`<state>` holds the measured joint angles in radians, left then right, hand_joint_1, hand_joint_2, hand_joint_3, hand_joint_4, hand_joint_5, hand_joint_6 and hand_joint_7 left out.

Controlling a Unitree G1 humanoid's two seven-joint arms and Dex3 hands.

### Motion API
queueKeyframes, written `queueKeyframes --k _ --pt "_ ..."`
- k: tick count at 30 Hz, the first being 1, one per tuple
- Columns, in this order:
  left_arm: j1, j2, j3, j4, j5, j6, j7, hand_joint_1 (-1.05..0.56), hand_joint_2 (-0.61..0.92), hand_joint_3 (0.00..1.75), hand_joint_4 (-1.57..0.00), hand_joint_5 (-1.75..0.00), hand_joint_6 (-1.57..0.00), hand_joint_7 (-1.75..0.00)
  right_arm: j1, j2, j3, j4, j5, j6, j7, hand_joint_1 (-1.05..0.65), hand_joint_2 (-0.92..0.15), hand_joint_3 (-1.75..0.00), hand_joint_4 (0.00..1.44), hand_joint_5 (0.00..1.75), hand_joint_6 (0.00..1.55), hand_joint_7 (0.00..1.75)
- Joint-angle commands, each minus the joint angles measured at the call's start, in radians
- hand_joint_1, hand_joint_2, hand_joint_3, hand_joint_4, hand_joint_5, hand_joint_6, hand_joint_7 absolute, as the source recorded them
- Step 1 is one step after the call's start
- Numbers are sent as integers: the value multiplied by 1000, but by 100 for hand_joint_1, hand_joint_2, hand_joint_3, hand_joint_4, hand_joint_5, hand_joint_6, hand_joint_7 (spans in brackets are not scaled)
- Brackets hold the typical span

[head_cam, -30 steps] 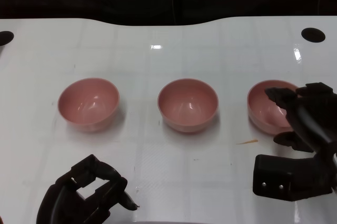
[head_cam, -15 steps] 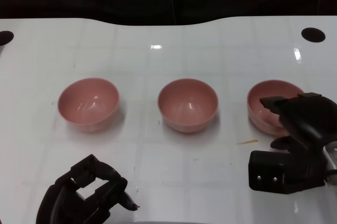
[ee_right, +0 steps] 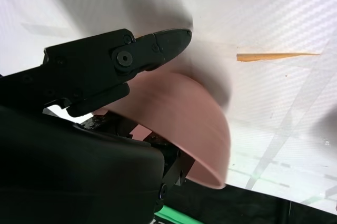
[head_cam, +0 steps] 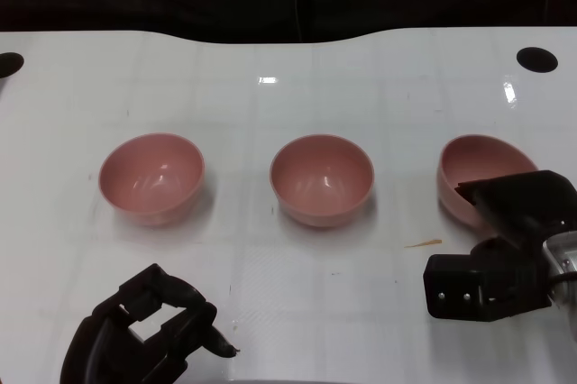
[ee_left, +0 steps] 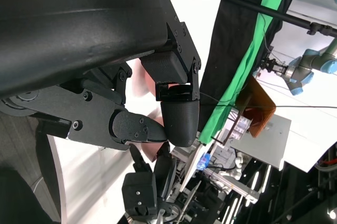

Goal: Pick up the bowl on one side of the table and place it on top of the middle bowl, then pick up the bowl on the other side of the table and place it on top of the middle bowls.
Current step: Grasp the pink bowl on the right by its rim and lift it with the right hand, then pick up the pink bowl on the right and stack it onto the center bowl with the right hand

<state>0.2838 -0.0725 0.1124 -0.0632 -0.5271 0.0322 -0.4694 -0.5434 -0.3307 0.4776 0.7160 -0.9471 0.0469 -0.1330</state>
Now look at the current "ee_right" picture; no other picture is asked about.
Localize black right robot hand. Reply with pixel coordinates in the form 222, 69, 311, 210
0, 28, 195, 224

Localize pink plastic bowl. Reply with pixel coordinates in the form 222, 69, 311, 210
93, 71, 231, 190

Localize orange streak mark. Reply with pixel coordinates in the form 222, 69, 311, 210
236, 52, 321, 63

